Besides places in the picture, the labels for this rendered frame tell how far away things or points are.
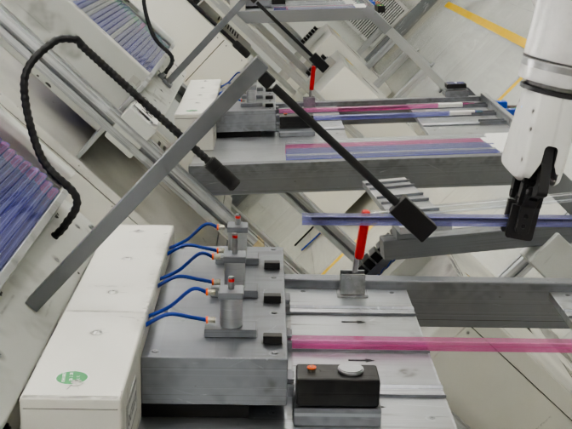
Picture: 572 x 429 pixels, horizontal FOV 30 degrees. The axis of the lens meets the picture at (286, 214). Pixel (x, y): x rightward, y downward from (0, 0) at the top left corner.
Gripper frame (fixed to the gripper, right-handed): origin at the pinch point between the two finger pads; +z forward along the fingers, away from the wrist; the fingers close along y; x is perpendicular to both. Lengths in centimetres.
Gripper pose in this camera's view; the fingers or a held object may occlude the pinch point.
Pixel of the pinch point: (519, 219)
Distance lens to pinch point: 126.1
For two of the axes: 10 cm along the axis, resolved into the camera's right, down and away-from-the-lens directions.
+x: 9.8, 1.8, 0.6
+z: -1.9, 9.5, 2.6
